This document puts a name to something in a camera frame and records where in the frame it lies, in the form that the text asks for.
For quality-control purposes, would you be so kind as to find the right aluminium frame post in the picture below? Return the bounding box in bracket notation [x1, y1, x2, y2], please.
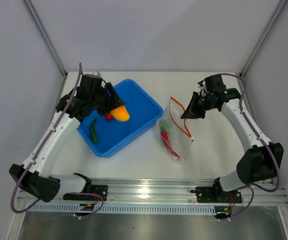
[239, 0, 288, 77]

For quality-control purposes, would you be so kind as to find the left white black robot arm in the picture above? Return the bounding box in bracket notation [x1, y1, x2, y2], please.
[9, 74, 124, 203]

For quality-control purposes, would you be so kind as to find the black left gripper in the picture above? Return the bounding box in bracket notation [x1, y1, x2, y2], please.
[91, 82, 125, 117]

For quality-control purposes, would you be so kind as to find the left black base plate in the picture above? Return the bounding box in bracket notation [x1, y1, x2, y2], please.
[63, 185, 108, 201]

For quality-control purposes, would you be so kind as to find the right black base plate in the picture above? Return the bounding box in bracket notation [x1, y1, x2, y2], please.
[190, 186, 242, 204]

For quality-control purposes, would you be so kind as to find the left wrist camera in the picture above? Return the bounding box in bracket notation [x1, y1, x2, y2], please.
[91, 71, 102, 78]

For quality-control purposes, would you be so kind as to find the aluminium mounting rail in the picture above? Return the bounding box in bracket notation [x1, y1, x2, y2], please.
[17, 177, 288, 207]

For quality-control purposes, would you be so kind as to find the green grape bunch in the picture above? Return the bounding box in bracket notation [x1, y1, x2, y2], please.
[159, 119, 172, 132]

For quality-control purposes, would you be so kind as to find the left aluminium frame post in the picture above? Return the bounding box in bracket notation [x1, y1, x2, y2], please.
[22, 0, 68, 78]

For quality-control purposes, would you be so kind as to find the blue plastic tray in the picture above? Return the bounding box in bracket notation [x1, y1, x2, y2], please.
[77, 79, 163, 158]

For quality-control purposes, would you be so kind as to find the aluminium frame post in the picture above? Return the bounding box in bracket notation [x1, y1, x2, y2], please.
[22, 0, 68, 78]
[239, 0, 288, 77]

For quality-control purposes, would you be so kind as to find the green chili pepper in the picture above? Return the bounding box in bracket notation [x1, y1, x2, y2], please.
[90, 117, 99, 144]

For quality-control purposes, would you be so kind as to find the yellow orange mango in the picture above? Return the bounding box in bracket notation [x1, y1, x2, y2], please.
[110, 105, 130, 122]

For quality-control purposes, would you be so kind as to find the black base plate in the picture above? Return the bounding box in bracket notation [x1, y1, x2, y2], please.
[63, 185, 108, 201]
[190, 186, 242, 204]

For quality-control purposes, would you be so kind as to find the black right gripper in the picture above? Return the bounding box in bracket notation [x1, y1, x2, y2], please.
[181, 92, 216, 120]

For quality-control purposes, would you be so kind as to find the white slotted cable duct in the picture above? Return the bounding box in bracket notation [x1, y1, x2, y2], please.
[30, 203, 216, 216]

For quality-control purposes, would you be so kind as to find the clear zip top bag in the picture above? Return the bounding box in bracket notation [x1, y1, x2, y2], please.
[158, 97, 194, 163]

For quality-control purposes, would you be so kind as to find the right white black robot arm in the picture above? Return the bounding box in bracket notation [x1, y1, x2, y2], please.
[181, 73, 284, 202]

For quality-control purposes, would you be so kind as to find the red chili pepper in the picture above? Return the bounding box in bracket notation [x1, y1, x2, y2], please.
[160, 130, 180, 159]

